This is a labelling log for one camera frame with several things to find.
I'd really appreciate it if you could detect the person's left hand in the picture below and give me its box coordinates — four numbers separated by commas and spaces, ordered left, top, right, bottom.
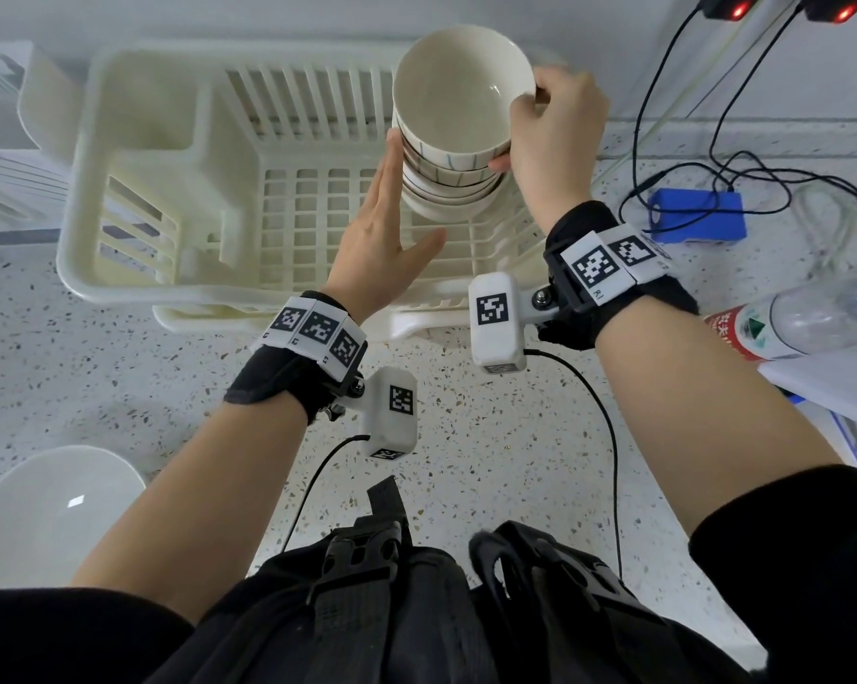
319, 127, 449, 325

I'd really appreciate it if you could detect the person's right hand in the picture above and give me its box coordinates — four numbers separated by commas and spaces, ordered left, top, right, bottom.
488, 65, 610, 236

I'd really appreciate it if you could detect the striped white bowl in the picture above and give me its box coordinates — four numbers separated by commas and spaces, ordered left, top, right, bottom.
390, 23, 537, 173

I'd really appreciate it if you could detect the white plastic dish rack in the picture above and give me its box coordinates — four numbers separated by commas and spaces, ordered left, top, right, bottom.
56, 38, 565, 311

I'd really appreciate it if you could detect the person's left forearm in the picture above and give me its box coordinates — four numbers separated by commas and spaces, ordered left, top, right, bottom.
70, 394, 309, 624

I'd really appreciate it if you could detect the person's right forearm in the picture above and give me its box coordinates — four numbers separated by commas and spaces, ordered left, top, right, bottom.
595, 294, 842, 535

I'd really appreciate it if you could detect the blue box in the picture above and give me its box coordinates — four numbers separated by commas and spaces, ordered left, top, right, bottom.
645, 187, 748, 245

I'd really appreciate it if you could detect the clear bottle with red label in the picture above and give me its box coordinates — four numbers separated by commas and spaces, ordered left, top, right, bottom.
704, 271, 857, 363

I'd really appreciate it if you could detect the white flat box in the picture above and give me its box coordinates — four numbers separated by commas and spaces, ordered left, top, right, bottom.
758, 351, 857, 434

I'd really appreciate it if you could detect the black chest pack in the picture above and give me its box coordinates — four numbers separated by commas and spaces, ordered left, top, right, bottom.
146, 475, 754, 684

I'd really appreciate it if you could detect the white slatted rack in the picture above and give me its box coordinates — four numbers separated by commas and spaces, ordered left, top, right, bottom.
0, 46, 87, 229

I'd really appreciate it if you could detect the black shirt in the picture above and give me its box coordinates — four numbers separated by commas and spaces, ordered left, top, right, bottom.
0, 464, 857, 684

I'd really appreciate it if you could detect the black power cable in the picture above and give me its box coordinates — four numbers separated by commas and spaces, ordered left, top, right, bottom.
706, 5, 857, 239
616, 6, 793, 221

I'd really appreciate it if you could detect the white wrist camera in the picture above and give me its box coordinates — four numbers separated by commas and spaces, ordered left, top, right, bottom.
339, 366, 419, 462
467, 271, 555, 375

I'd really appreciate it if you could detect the black wrist strap with markers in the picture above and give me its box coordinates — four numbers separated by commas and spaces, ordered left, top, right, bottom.
222, 290, 369, 425
538, 199, 700, 352

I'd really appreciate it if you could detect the black camera cable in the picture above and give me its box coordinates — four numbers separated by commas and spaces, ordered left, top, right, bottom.
279, 433, 371, 553
524, 348, 626, 581

